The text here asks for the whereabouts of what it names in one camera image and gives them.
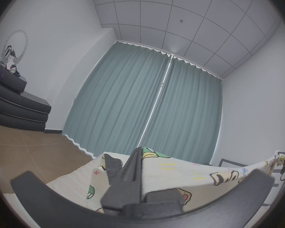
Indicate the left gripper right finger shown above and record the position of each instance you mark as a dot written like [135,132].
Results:
[164,197]

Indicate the white printed pyjama top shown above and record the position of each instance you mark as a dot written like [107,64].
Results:
[180,172]

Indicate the blue-green curtain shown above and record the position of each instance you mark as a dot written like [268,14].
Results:
[185,113]
[118,96]

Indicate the bed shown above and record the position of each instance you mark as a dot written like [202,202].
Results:
[68,186]

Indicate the round white framed mirror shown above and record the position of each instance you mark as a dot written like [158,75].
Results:
[17,45]

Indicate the black chest of drawers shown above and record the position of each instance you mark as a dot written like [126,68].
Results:
[16,103]

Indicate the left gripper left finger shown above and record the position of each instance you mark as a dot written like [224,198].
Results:
[128,184]

